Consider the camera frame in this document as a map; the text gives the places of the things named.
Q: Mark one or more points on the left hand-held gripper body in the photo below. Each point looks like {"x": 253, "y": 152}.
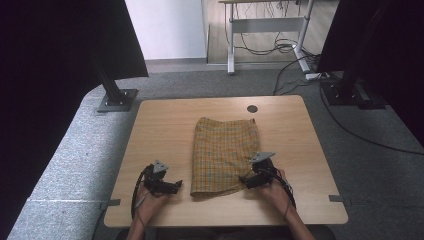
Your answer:
{"x": 156, "y": 181}

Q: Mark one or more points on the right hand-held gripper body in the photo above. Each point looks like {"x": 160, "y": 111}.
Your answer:
{"x": 265, "y": 173}

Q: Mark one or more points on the black curtain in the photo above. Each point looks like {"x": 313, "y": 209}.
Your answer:
{"x": 50, "y": 50}
{"x": 400, "y": 50}

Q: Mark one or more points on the grey tape strip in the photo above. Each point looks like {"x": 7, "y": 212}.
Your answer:
{"x": 114, "y": 202}
{"x": 335, "y": 198}

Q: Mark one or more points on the person's right hand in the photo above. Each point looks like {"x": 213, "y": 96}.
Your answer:
{"x": 278, "y": 195}

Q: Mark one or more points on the yellow plaid shirt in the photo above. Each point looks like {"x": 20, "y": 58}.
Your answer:
{"x": 223, "y": 156}

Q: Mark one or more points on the white desk frame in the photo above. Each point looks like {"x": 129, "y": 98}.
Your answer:
{"x": 266, "y": 25}

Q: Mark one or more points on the round grey table grommet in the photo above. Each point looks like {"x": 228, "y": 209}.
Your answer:
{"x": 252, "y": 109}

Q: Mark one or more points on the person's left hand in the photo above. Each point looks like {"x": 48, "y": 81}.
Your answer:
{"x": 146, "y": 206}

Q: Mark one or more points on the white power strip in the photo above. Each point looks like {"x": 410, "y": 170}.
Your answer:
{"x": 315, "y": 76}

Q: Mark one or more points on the person's dark clothing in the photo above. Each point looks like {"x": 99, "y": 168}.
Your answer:
{"x": 233, "y": 235}

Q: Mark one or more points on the black metal stand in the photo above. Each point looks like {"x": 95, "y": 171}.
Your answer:
{"x": 115, "y": 96}
{"x": 350, "y": 83}

